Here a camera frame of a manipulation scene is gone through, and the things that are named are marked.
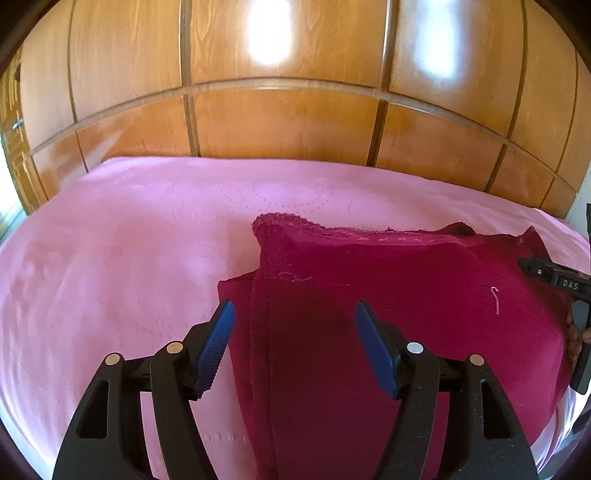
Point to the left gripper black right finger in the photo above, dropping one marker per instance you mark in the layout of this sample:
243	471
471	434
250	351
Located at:
458	406

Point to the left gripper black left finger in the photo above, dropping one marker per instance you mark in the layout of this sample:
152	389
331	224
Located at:
105	437

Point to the maroon red garment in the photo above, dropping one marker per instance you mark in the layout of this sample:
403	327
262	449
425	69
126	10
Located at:
312	406

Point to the person's right hand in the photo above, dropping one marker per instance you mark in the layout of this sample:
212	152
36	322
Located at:
576	338

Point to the pink bed sheet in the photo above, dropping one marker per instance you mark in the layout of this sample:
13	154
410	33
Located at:
128	258

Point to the wooden panelled headboard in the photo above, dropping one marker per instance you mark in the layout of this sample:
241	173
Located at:
490	95

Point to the carved wooden wardrobe door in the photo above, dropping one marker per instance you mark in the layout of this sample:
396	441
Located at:
14	140

